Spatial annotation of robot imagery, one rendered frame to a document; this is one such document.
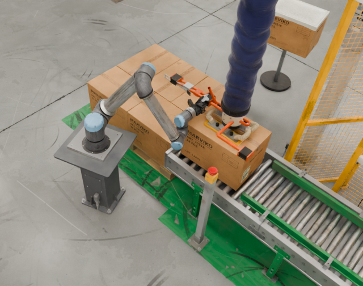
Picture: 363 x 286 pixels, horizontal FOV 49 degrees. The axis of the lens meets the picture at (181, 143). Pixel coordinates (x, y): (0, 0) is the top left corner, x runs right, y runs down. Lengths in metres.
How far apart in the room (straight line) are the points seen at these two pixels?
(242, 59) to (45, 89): 2.96
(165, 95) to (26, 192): 1.64
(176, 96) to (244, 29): 1.64
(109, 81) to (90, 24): 2.03
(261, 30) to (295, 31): 2.10
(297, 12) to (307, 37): 0.30
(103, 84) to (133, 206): 1.27
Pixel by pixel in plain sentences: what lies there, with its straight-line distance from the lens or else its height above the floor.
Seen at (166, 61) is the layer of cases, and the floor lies 0.54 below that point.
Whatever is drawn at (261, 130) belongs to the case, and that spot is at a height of 0.95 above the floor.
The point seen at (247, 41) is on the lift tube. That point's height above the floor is 1.82.
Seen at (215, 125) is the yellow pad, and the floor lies 0.98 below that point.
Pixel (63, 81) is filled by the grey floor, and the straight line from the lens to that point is 5.15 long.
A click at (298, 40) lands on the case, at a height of 0.80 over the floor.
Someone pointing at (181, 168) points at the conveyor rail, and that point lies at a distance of 3.42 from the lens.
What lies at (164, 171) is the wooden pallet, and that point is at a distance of 4.00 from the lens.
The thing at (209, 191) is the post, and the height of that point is 0.83.
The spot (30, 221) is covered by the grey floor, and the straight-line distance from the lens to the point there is 3.92.
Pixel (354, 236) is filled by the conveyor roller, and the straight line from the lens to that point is 3.45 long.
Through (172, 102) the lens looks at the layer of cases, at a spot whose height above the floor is 0.54.
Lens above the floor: 3.26
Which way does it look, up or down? 48 degrees down
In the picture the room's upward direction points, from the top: 6 degrees clockwise
